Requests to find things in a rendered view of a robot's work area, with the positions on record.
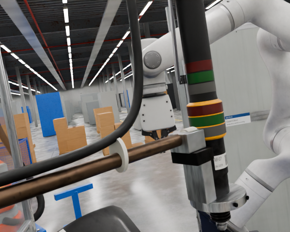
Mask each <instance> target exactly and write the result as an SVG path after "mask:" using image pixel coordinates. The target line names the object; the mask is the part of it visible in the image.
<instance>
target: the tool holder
mask: <svg viewBox="0 0 290 232"><path fill-rule="evenodd" d="M174 134H178V135H179V136H180V137H181V138H182V144H181V146H178V147H176V148H173V149H170V151H171V157H172V163H176V164H183V168H184V174H185V180H186V189H187V195H188V200H190V204H191V206H192V207H193V208H195V209H197V210H199V211H203V212H209V213H221V212H228V211H232V210H235V209H238V208H240V207H242V206H243V205H244V204H245V203H246V202H247V200H249V196H247V195H246V190H245V188H243V187H242V186H240V185H238V184H234V183H229V188H230V192H229V193H228V194H226V195H224V196H219V197H217V196H216V193H215V184H214V178H213V171H212V164H211V160H213V159H214V153H213V147H207V146H206V143H205V136H204V130H203V129H196V130H193V131H189V132H180V131H177V132H173V133H169V134H168V136H171V135H174Z"/></svg>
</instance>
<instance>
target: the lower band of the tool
mask: <svg viewBox="0 0 290 232"><path fill-rule="evenodd" d="M219 102H222V100H220V99H214V100H210V101H203V102H197V103H189V104H188V105H187V107H194V106H202V105H208V104H215V103H219ZM220 113H223V112H220ZM220 113H216V114H211V115H204V116H212V115H217V114H220ZM188 117H203V116H188ZM224 123H225V122H224ZM224 123H221V124H224ZM221 124H217V125H212V126H206V127H196V128H207V127H213V126H218V125H221ZM225 135H226V133H225V134H222V135H218V136H214V137H206V138H205V141H206V140H214V139H219V138H222V137H224V136H225Z"/></svg>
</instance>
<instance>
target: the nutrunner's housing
mask: <svg viewBox="0 0 290 232"><path fill-rule="evenodd" d="M205 143H206V146H207V147H213V153H214V159H213V160H211V164H212V171H213V178H214V184H215V193H216V196H217V197H219V196H224V195H226V194H228V193H229V192H230V188H229V182H228V175H227V173H228V164H227V157H226V150H225V143H224V137H222V138H219V139H214V140H206V141H205ZM209 214H210V219H211V220H212V221H214V222H217V223H224V222H227V221H228V220H230V218H231V214H230V211H228V212H221V213H209Z"/></svg>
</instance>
